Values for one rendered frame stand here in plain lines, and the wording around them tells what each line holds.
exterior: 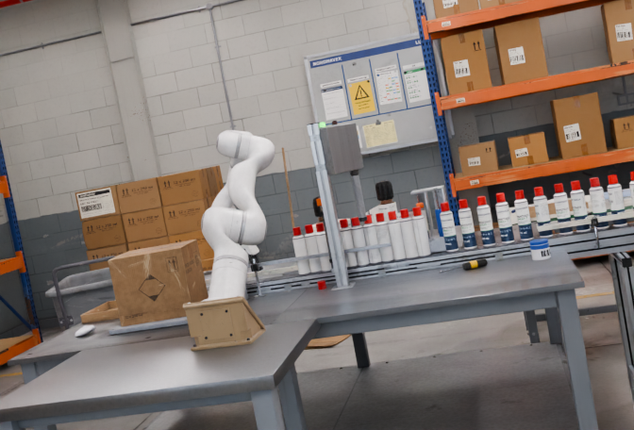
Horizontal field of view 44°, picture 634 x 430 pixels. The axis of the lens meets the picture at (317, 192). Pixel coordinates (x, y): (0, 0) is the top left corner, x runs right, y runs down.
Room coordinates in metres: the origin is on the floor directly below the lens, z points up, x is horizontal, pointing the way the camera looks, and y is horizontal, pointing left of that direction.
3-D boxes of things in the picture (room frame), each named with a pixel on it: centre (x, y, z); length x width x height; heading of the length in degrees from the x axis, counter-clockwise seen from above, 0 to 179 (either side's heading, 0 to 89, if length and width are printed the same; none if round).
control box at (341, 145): (3.22, -0.11, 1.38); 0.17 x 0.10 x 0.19; 132
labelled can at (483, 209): (3.19, -0.65, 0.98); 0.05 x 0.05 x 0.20
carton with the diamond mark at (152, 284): (3.19, 0.69, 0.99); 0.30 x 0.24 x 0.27; 82
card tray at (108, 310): (3.55, 0.95, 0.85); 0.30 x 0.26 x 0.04; 77
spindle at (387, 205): (3.88, -0.33, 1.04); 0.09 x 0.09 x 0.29
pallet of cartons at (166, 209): (7.01, 1.42, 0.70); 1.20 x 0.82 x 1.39; 84
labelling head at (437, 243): (3.33, -0.46, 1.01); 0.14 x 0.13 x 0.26; 77
